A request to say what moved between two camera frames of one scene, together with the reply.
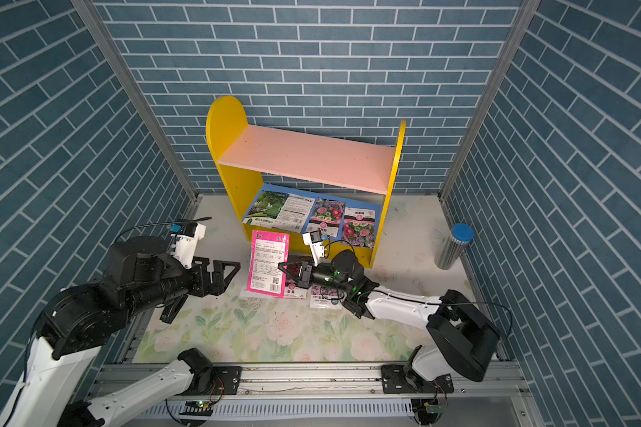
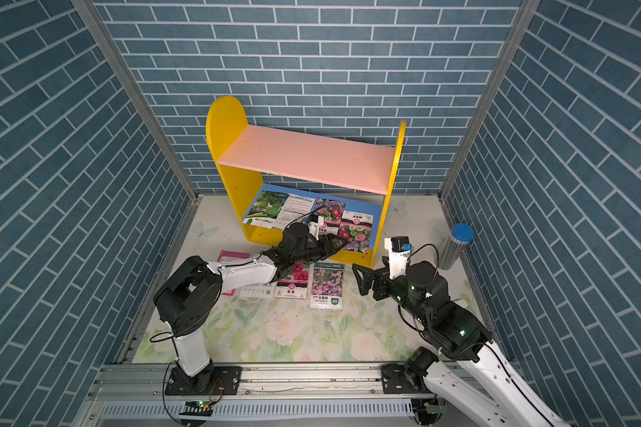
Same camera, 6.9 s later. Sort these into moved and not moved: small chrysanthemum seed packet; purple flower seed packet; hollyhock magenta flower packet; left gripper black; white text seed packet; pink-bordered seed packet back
Moved: pink-bordered seed packet back; left gripper black
Not moved: small chrysanthemum seed packet; white text seed packet; purple flower seed packet; hollyhock magenta flower packet
